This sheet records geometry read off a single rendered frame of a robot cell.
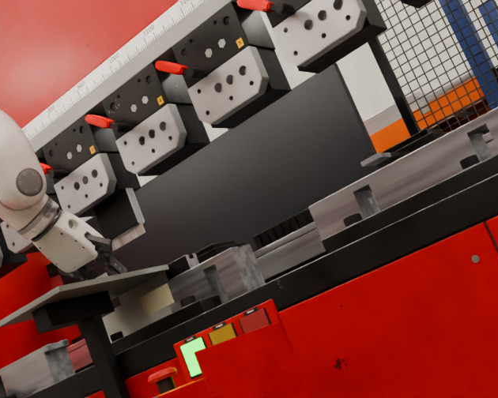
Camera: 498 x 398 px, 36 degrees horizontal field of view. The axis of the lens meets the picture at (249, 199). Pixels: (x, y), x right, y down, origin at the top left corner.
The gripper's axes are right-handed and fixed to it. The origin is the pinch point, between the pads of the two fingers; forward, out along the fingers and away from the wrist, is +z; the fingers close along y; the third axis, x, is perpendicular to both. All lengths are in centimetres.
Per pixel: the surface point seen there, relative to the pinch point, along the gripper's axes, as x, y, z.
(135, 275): 4.6, -10.3, 0.3
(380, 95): -399, 107, 185
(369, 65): -415, 105, 167
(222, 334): 28.8, -38.7, 1.6
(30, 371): 2.7, 36.6, 9.7
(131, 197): -13.9, -6.3, -5.2
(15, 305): -42, 84, 15
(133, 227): -10.2, -4.4, -1.2
